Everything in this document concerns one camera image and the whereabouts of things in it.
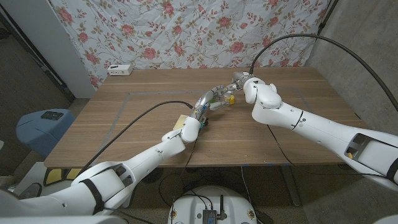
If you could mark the white power strip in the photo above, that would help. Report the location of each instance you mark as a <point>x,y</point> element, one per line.
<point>119,70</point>

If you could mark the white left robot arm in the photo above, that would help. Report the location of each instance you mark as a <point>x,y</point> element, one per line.
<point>146,158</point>

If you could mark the blue stool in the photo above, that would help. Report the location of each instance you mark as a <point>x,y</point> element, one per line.
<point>43,133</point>

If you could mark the grey shoe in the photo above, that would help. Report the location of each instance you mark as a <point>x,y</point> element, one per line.
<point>29,190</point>

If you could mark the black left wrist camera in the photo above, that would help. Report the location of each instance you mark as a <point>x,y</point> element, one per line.
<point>204,122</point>

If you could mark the clear medicine bottle white cap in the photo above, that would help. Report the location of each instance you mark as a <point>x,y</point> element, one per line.
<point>224,99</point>

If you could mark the white robot torso base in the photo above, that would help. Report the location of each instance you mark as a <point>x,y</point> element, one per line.
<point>192,205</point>

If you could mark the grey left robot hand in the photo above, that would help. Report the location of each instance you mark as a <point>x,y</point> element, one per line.
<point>206,99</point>

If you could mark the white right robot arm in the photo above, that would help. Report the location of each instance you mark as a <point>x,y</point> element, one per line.
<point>326,130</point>

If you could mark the yellow sticky note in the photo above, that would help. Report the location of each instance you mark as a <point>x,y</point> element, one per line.
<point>180,121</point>

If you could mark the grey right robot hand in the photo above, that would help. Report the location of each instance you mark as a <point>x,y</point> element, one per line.
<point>239,80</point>

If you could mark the black phone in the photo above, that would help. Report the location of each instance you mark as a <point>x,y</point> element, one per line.
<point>52,115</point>

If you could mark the floral backdrop cloth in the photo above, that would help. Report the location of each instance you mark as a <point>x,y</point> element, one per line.
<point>186,31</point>

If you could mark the yellow and black mat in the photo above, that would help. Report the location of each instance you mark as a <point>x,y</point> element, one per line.
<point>54,175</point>

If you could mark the white table leg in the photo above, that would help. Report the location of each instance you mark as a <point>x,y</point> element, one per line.
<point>127,203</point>

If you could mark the black power brick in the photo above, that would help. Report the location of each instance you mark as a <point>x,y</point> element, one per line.
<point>264,217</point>

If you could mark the black backdrop pole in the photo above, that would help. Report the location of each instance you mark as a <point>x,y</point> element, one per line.
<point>326,14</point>

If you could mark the grey table leg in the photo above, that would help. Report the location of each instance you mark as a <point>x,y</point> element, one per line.
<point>290,186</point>

